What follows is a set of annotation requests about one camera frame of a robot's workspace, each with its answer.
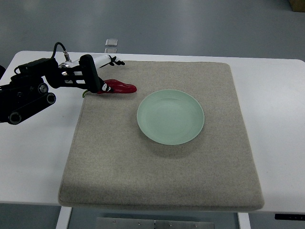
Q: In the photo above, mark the white table leg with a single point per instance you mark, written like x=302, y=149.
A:
x=64, y=218
x=243, y=221

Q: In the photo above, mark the white table leg left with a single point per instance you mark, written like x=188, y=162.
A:
x=64, y=218

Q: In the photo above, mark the black control panel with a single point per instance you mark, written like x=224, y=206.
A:
x=293, y=217

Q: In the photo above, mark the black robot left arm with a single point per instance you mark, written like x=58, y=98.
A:
x=28, y=91

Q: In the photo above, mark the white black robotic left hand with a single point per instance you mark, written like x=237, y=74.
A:
x=101, y=60

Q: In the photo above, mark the beige fabric mat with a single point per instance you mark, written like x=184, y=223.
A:
x=113, y=164

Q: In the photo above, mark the red chili pepper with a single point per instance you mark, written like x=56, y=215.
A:
x=121, y=87

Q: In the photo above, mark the white table leg right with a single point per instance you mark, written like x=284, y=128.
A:
x=243, y=221

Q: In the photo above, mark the cardboard box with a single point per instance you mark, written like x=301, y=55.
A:
x=297, y=5

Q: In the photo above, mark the grey metal base plate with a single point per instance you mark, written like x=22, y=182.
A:
x=120, y=223

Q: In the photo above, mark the light green plate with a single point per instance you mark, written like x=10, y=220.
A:
x=170, y=117

